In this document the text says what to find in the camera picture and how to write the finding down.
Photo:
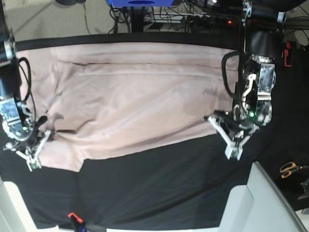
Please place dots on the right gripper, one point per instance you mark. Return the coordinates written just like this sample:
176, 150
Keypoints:
29, 139

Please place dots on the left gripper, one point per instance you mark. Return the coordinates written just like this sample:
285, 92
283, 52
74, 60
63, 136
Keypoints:
235, 127

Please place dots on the pink T-shirt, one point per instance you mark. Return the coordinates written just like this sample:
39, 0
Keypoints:
110, 100

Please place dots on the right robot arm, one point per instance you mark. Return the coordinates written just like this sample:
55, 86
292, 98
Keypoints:
15, 80

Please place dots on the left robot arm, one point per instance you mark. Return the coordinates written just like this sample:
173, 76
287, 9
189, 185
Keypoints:
252, 107

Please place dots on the white base block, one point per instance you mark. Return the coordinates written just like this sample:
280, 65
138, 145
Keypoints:
14, 215
259, 206

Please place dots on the black table cloth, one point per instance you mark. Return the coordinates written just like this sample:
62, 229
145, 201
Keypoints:
178, 186

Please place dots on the red clip front edge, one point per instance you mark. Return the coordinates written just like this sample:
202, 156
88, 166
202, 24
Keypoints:
75, 218

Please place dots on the black device right edge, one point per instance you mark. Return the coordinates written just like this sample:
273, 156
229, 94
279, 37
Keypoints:
305, 186

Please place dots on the red and black clamp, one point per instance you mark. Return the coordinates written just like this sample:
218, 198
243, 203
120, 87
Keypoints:
289, 48

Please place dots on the black power strip red light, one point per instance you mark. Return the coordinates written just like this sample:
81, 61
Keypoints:
226, 21

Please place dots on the white power strip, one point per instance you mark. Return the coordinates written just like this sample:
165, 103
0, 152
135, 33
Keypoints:
162, 17

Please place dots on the blue plastic box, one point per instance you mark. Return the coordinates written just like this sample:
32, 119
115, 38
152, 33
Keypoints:
132, 3

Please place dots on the orange handled scissors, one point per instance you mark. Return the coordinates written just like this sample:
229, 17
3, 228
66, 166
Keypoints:
289, 168

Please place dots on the black table post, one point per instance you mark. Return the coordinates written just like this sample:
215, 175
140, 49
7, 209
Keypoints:
137, 19

